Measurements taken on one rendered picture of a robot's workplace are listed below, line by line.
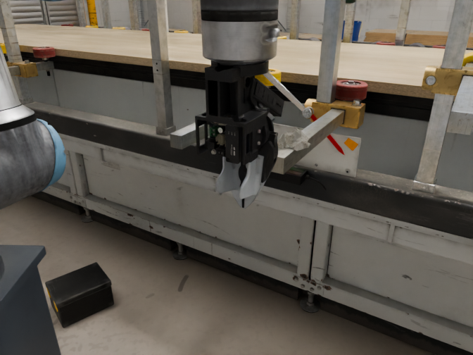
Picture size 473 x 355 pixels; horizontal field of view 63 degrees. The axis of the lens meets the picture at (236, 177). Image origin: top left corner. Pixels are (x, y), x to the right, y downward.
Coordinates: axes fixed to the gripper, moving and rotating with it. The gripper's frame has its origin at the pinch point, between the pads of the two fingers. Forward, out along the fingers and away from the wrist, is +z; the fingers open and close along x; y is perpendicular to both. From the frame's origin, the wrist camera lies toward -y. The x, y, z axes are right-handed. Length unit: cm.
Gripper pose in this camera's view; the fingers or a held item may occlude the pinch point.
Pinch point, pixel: (246, 197)
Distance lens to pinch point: 57.9
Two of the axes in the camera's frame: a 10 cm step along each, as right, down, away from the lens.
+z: 0.0, 9.1, 4.2
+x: 8.7, 2.1, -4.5
